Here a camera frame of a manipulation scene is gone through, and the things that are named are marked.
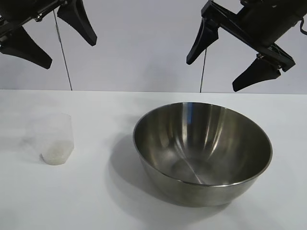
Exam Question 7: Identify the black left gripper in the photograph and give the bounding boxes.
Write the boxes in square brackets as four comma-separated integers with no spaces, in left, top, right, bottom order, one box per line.
[0,0,98,70]

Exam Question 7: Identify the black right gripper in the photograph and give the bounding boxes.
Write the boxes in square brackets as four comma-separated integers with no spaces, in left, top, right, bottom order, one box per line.
[186,0,300,92]

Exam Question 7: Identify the stainless steel mixing bowl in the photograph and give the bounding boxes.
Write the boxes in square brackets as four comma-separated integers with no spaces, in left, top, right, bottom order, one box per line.
[133,102,273,208]

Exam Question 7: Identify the translucent plastic measuring cup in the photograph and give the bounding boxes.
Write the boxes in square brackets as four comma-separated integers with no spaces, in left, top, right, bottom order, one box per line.
[23,114,74,166]

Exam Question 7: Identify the white rice grains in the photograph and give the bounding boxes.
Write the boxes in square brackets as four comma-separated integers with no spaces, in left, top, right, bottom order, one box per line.
[40,141,72,165]

